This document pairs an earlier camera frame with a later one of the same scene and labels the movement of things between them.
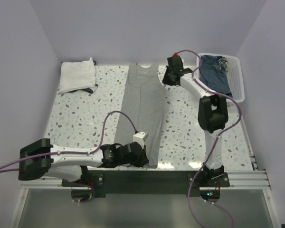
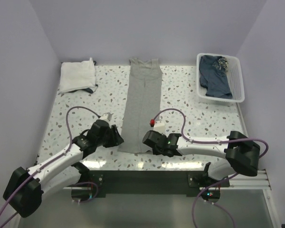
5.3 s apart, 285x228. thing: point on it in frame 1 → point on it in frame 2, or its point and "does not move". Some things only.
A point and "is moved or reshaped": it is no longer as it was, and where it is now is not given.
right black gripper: [165, 79] → [156, 152]
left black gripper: [143, 160] → [116, 139]
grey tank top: [142, 100] is moved or reshaped
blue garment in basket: [213, 74] does not move
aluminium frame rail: [254, 179] does not move
